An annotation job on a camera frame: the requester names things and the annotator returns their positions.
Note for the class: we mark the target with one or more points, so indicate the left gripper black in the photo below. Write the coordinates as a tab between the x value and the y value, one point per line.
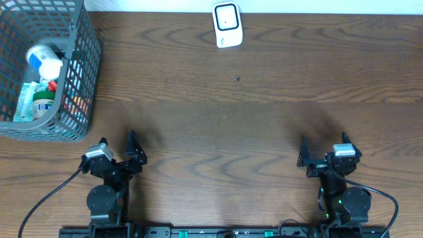
137	160

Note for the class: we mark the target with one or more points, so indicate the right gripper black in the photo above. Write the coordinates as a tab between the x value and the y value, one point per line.
305	160

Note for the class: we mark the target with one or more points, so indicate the green lid jar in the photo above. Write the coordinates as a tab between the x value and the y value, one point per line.
42	102

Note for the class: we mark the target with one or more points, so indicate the white jar blue label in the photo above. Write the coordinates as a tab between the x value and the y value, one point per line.
44	61

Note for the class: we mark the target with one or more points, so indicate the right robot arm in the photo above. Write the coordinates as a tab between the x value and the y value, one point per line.
346	207

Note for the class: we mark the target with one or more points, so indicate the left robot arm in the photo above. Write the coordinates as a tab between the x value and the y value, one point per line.
109	201

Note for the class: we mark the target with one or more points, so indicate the white barcode scanner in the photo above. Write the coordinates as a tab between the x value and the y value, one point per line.
227	24

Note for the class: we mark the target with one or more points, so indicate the red white small packet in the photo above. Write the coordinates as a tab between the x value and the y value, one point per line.
52	86

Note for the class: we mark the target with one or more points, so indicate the pale green wipes packet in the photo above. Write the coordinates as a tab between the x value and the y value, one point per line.
24	111

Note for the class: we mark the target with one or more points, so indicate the grey plastic mesh basket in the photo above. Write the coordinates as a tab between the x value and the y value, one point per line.
66	28

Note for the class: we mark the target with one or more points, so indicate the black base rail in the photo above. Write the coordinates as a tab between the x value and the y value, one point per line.
222	232

